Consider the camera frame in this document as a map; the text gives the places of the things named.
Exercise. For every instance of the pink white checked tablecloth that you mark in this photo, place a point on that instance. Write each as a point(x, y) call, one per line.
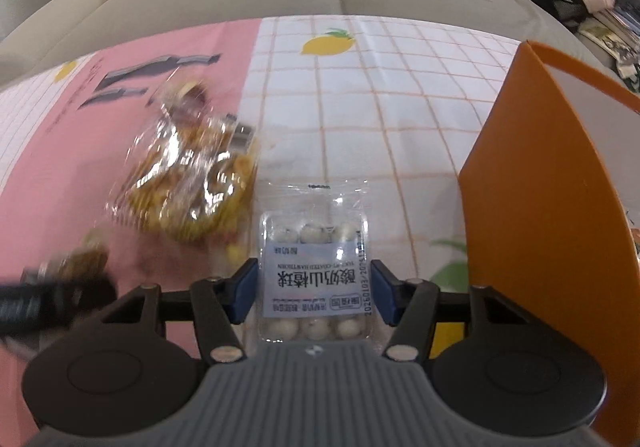
point(393, 104)

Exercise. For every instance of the orange cardboard box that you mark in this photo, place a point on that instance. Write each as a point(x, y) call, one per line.
point(550, 196)

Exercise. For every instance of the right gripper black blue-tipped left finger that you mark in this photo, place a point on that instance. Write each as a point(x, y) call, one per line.
point(140, 359)

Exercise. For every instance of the white balls snack pack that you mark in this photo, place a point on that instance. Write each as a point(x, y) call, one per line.
point(314, 281)

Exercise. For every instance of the yellow snack clear bag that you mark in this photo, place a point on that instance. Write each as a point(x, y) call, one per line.
point(190, 175)

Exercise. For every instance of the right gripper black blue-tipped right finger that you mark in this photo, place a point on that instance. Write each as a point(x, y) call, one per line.
point(489, 360)

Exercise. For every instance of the small brown snack packet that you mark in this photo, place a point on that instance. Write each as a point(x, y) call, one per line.
point(88, 260)

